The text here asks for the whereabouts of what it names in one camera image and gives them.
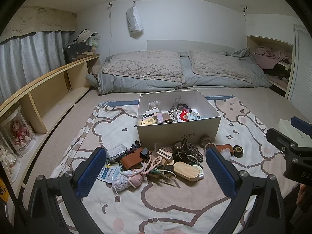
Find blue white medicine sachet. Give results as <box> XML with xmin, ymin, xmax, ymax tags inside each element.
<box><xmin>97</xmin><ymin>164</ymin><xmax>119</xmax><ymax>183</ymax></box>

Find black round gold-print tin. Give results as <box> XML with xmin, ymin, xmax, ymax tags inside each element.
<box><xmin>233</xmin><ymin>145</ymin><xmax>244</xmax><ymax>158</ymax></box>

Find wooden oval brush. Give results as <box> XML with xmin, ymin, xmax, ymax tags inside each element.
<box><xmin>174</xmin><ymin>162</ymin><xmax>200</xmax><ymax>182</ymax></box>

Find pink scissors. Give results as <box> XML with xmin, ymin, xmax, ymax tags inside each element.
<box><xmin>138</xmin><ymin>156</ymin><xmax>162</xmax><ymax>175</ymax></box>

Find white cotton pad wad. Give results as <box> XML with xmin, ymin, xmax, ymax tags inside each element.
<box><xmin>220</xmin><ymin>148</ymin><xmax>231</xmax><ymax>160</ymax></box>

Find white small box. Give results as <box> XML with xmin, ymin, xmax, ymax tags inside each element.
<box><xmin>278</xmin><ymin>119</ymin><xmax>312</xmax><ymax>147</ymax></box>

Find brown tape roll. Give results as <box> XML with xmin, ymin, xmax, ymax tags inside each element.
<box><xmin>200</xmin><ymin>136</ymin><xmax>211</xmax><ymax>148</ymax></box>

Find clear plastic case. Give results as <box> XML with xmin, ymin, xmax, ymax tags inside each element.
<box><xmin>107</xmin><ymin>144</ymin><xmax>127</xmax><ymax>160</ymax></box>

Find brown leather pouch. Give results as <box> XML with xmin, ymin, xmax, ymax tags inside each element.
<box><xmin>121</xmin><ymin>147</ymin><xmax>144</xmax><ymax>170</ymax></box>

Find black square charger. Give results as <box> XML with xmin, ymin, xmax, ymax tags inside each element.
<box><xmin>140</xmin><ymin>148</ymin><xmax>151</xmax><ymax>160</ymax></box>

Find red cigarette pack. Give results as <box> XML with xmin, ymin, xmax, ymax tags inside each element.
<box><xmin>179</xmin><ymin>109</ymin><xmax>192</xmax><ymax>121</ymax></box>

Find pink clothes pile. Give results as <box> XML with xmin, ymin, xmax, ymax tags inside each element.
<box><xmin>252</xmin><ymin>47</ymin><xmax>292</xmax><ymax>70</ymax></box>

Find doll in clear case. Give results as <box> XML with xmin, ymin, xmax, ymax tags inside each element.
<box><xmin>1</xmin><ymin>105</ymin><xmax>36</xmax><ymax>157</ymax></box>

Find white cardboard shoe box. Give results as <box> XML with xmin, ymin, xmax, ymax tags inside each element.
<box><xmin>136</xmin><ymin>90</ymin><xmax>221</xmax><ymax>147</ymax></box>

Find yellow gold small box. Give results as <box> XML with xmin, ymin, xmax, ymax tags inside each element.
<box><xmin>141</xmin><ymin>116</ymin><xmax>158</xmax><ymax>126</ymax></box>

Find grey beige folded duvet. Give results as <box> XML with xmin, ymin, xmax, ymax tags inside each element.
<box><xmin>86</xmin><ymin>48</ymin><xmax>271</xmax><ymax>95</ymax></box>

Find grey window curtain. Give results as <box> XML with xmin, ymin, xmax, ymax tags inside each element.
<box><xmin>1</xmin><ymin>31</ymin><xmax>71</xmax><ymax>103</ymax></box>

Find white visor cap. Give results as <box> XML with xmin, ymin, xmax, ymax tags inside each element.
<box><xmin>74</xmin><ymin>29</ymin><xmax>98</xmax><ymax>41</ymax></box>

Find white hanging paper bag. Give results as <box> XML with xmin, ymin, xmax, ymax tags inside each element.
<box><xmin>126</xmin><ymin>1</ymin><xmax>144</xmax><ymax>33</ymax></box>

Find dark braided cord bundle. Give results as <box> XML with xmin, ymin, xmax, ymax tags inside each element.
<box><xmin>174</xmin><ymin>138</ymin><xmax>204</xmax><ymax>164</ymax></box>

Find wooden wall shelf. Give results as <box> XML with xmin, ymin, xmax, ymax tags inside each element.
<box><xmin>1</xmin><ymin>55</ymin><xmax>100</xmax><ymax>184</ymax></box>

